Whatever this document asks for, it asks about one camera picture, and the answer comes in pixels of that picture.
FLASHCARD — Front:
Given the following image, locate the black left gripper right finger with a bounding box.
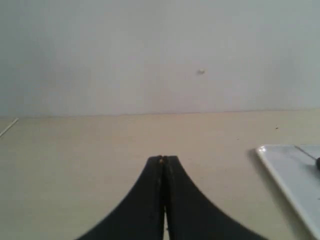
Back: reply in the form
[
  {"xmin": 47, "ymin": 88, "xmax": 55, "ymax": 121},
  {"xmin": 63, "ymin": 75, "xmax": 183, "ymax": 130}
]
[{"xmin": 163, "ymin": 156, "xmax": 264, "ymax": 240}]

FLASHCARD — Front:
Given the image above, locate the thin metal skewer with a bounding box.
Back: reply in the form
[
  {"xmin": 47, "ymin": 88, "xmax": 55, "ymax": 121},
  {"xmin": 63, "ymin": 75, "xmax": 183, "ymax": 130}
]
[{"xmin": 294, "ymin": 145, "xmax": 318, "ymax": 161}]

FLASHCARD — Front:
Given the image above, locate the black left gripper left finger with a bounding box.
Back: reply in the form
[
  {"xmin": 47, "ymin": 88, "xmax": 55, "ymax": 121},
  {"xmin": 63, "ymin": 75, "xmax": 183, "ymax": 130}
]
[{"xmin": 79, "ymin": 155, "xmax": 165, "ymax": 240}]

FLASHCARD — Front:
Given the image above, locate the white rectangular plastic tray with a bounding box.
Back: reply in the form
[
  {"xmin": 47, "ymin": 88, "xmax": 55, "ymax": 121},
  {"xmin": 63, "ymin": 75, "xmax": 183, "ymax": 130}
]
[{"xmin": 255, "ymin": 144, "xmax": 320, "ymax": 240}]

